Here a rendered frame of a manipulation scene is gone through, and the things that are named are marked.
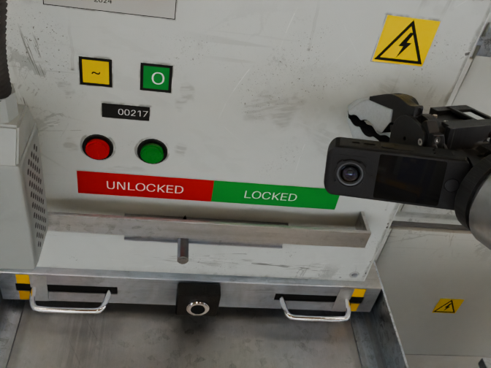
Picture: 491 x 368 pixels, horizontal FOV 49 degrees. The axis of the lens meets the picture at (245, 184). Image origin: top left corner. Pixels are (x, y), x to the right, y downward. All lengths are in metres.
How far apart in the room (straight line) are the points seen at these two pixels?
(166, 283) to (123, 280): 0.06
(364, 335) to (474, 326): 0.67
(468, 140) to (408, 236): 0.67
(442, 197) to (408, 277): 0.81
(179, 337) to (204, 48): 0.43
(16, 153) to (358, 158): 0.30
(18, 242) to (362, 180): 0.34
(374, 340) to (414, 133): 0.45
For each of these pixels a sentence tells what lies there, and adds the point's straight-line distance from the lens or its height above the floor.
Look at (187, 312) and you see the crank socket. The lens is 0.79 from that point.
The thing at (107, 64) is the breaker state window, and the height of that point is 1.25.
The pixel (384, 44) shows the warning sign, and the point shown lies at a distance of 0.58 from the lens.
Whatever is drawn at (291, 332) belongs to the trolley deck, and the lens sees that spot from 0.84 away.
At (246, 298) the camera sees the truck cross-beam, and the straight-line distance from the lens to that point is 0.81.
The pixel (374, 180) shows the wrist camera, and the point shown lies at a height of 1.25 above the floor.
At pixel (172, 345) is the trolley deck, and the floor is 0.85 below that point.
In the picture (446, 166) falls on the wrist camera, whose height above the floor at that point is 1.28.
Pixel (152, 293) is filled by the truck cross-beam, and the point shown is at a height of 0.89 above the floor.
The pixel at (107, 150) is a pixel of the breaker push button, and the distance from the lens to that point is 0.62.
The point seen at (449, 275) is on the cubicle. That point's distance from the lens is 1.30.
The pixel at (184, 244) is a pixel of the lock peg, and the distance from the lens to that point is 0.68.
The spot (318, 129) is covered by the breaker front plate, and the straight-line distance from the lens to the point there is 0.62.
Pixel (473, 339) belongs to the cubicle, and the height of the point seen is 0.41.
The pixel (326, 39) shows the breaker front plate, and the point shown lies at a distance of 0.56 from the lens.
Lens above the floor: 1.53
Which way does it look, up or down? 40 degrees down
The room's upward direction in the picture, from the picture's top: 12 degrees clockwise
